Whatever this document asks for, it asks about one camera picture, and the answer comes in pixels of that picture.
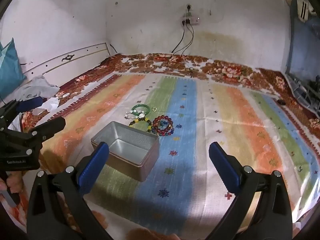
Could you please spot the small black object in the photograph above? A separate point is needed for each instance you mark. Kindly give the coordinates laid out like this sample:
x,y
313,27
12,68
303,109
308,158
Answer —
x,y
281,102

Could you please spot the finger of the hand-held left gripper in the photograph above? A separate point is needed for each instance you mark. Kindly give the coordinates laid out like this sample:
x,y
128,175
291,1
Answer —
x,y
27,104
50,126

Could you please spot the person's left hand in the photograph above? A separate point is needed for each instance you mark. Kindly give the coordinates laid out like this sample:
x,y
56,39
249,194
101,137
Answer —
x,y
13,183

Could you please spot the white headboard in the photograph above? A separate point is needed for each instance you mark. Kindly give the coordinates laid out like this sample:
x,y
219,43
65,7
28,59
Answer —
x,y
75,60

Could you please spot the white crumpled paper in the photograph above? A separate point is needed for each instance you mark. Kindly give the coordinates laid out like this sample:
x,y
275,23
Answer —
x,y
53,103

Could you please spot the green jade bangle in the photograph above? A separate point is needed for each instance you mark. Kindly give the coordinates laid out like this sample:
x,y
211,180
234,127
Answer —
x,y
140,105

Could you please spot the white object with black stripes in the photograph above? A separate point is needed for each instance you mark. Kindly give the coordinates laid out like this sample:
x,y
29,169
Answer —
x,y
303,7

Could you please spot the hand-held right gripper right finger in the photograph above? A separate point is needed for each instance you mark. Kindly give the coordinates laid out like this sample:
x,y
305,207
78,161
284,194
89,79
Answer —
x,y
225,167

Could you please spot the brown floral blanket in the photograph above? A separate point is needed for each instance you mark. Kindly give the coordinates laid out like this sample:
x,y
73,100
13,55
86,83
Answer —
x,y
225,71

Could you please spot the grey cloth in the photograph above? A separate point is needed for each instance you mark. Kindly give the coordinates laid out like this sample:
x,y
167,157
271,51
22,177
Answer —
x,y
37,87

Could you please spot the teal pillow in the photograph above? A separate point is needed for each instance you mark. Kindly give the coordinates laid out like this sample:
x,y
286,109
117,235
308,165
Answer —
x,y
10,70

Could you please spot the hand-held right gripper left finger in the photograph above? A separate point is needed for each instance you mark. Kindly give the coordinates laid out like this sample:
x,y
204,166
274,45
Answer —
x,y
93,166

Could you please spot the white power strip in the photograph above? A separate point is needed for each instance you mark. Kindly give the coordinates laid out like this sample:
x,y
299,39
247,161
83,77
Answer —
x,y
191,20

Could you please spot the striped colourful mat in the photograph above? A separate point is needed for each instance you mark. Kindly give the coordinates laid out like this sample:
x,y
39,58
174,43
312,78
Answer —
x,y
185,130

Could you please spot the metal rack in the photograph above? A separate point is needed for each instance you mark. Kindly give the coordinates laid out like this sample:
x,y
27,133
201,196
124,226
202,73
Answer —
x,y
302,90

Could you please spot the silver metal tin box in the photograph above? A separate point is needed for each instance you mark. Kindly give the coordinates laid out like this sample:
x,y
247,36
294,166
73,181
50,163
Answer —
x,y
140,165

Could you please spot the small white oblong object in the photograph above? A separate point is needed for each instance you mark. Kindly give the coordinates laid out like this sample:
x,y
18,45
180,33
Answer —
x,y
65,95

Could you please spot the black wall plug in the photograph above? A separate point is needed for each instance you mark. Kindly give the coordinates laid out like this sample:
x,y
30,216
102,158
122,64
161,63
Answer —
x,y
188,8

